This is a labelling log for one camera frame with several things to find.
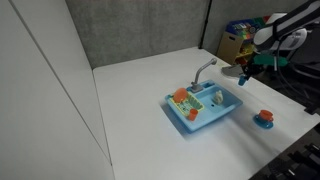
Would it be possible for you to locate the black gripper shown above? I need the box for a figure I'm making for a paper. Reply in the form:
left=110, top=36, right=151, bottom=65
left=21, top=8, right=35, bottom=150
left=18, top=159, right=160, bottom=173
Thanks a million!
left=239, top=63, right=268, bottom=83

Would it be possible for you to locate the small blue toy cup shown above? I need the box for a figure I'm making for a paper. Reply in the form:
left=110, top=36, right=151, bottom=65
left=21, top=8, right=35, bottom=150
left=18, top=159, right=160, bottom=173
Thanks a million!
left=237, top=75, right=248, bottom=87

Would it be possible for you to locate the small orange toy cup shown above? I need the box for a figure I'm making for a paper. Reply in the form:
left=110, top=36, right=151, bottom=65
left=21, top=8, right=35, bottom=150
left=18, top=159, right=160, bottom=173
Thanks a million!
left=187, top=108, right=200, bottom=122

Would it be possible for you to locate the grey metal mounting plate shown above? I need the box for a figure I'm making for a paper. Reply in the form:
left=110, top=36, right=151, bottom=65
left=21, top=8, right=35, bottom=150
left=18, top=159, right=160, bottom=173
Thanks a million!
left=221, top=64, right=249, bottom=78

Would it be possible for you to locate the cream toy bottle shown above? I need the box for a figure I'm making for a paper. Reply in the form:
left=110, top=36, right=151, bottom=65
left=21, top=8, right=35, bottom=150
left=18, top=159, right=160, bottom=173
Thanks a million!
left=213, top=89, right=224, bottom=105

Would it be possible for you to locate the wooden toy shelf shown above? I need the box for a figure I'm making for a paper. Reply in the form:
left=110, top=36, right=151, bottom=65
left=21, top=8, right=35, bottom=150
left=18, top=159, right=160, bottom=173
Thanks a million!
left=216, top=15, right=278, bottom=66

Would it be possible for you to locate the grey toy faucet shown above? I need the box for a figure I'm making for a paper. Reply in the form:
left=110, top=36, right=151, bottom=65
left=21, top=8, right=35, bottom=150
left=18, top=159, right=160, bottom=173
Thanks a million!
left=190, top=57, right=218, bottom=93

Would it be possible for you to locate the blue toy saucer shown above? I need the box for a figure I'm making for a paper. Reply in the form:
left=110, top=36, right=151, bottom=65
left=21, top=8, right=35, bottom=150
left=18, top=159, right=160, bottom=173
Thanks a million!
left=252, top=114, right=275, bottom=130

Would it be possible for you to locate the light blue toy sink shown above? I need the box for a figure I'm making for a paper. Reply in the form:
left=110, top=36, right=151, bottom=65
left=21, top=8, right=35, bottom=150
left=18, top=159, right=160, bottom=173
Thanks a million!
left=164, top=79, right=244, bottom=133

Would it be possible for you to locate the yellow toy dish rack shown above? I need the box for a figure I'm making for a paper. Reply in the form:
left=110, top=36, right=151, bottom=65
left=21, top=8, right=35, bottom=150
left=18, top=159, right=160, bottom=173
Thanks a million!
left=169, top=93, right=205, bottom=116

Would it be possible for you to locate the black stand pole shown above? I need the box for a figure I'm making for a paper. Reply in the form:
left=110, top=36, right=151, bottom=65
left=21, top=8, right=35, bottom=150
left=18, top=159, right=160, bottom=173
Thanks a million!
left=198, top=0, right=213, bottom=50

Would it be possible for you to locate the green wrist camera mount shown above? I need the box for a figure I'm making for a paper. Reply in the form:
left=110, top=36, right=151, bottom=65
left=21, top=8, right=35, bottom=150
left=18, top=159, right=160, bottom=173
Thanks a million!
left=253, top=54, right=288, bottom=68

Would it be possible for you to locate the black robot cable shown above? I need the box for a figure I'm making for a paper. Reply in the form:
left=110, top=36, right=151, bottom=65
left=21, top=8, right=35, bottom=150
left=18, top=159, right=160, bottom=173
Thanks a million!
left=273, top=31, right=320, bottom=113

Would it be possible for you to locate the orange teacup with handle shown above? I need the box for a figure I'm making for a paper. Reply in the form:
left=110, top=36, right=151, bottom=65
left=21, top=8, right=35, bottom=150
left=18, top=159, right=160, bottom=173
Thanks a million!
left=259, top=109, right=275, bottom=123

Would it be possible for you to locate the black equipment frame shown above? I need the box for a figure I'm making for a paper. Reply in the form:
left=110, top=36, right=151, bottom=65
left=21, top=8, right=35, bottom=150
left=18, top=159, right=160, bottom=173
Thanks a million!
left=248, top=123, right=320, bottom=180

